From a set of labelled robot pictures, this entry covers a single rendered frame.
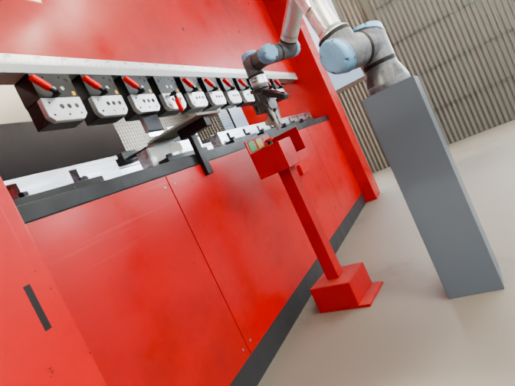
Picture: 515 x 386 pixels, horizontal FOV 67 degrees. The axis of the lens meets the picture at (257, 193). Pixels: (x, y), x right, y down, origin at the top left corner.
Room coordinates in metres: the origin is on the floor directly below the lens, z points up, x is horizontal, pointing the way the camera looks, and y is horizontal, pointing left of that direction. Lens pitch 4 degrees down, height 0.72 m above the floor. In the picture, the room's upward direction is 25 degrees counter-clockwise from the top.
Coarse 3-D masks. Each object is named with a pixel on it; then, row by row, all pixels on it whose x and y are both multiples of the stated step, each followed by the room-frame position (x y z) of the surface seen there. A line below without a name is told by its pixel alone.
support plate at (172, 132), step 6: (198, 114) 1.49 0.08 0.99; (204, 114) 1.53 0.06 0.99; (210, 114) 1.59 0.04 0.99; (186, 120) 1.51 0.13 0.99; (192, 120) 1.54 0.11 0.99; (174, 126) 1.54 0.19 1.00; (180, 126) 1.55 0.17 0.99; (162, 132) 1.57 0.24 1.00; (168, 132) 1.56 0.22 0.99; (174, 132) 1.62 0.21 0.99; (156, 138) 1.58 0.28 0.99; (162, 138) 1.62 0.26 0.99; (168, 138) 1.68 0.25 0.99; (174, 138) 1.75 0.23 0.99
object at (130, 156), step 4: (144, 148) 1.73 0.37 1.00; (120, 152) 1.76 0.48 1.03; (124, 152) 1.77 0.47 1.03; (128, 152) 1.78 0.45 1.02; (132, 152) 1.80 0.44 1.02; (136, 152) 1.75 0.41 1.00; (116, 156) 1.77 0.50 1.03; (120, 156) 1.74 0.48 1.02; (124, 156) 1.75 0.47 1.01; (128, 156) 1.77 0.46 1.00; (132, 156) 1.77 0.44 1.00; (136, 156) 1.81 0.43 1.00; (116, 160) 1.76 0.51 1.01; (120, 160) 1.75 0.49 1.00; (124, 160) 1.74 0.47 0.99; (128, 160) 1.76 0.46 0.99; (132, 160) 1.79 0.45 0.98; (136, 160) 1.85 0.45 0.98; (120, 164) 1.75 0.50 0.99; (124, 164) 1.79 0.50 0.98
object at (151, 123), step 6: (150, 114) 1.70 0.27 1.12; (156, 114) 1.73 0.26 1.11; (144, 120) 1.65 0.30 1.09; (150, 120) 1.68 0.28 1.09; (156, 120) 1.71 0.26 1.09; (144, 126) 1.65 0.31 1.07; (150, 126) 1.66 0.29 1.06; (156, 126) 1.70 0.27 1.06; (162, 126) 1.73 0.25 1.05; (150, 132) 1.66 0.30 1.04; (156, 132) 1.70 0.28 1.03
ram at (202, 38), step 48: (0, 0) 1.26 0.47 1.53; (48, 0) 1.43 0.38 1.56; (96, 0) 1.65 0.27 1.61; (144, 0) 1.95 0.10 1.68; (192, 0) 2.39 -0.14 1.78; (240, 0) 3.08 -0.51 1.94; (0, 48) 1.19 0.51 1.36; (48, 48) 1.34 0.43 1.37; (96, 48) 1.53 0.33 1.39; (144, 48) 1.79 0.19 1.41; (192, 48) 2.16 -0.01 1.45; (240, 48) 2.72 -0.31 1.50
